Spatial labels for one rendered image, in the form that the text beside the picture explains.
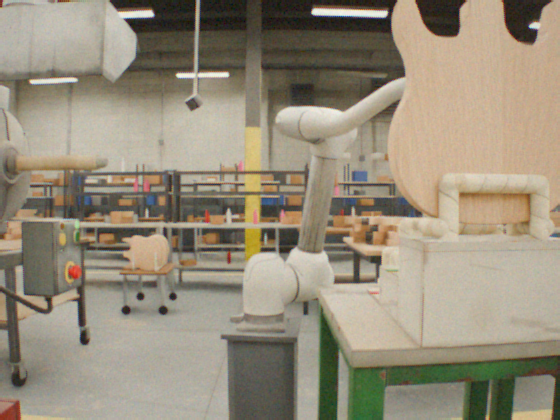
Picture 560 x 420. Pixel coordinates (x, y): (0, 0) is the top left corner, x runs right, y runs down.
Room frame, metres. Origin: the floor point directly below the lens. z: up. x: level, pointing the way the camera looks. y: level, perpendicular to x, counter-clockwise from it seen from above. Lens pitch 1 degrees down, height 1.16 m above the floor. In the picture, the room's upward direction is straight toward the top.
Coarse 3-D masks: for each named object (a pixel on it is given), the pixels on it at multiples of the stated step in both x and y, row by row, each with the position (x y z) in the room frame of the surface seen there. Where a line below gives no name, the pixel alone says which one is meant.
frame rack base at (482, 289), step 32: (416, 256) 0.69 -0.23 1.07; (448, 256) 0.66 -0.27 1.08; (480, 256) 0.66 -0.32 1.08; (512, 256) 0.66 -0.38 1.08; (544, 256) 0.66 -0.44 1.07; (416, 288) 0.69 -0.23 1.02; (448, 288) 0.66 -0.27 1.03; (480, 288) 0.66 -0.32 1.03; (512, 288) 0.66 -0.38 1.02; (544, 288) 0.66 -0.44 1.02; (416, 320) 0.69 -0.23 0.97; (448, 320) 0.66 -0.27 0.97; (480, 320) 0.66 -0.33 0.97; (512, 320) 0.66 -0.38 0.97; (544, 320) 0.66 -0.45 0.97
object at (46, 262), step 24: (24, 240) 1.05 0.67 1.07; (48, 240) 1.05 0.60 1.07; (72, 240) 1.15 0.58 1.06; (24, 264) 1.05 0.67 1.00; (48, 264) 1.05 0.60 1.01; (72, 264) 1.14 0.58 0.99; (0, 288) 1.03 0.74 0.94; (24, 288) 1.05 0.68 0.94; (48, 288) 1.05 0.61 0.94; (72, 288) 1.15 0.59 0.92; (48, 312) 1.08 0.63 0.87
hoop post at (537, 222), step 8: (544, 184) 0.67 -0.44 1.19; (536, 192) 0.67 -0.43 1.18; (544, 192) 0.67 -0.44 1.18; (536, 200) 0.67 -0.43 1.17; (544, 200) 0.67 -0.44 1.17; (536, 208) 0.67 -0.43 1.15; (544, 208) 0.67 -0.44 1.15; (536, 216) 0.67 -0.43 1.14; (544, 216) 0.67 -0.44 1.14; (536, 224) 0.67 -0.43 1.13; (544, 224) 0.67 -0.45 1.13; (536, 232) 0.67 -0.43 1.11; (544, 232) 0.67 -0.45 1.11
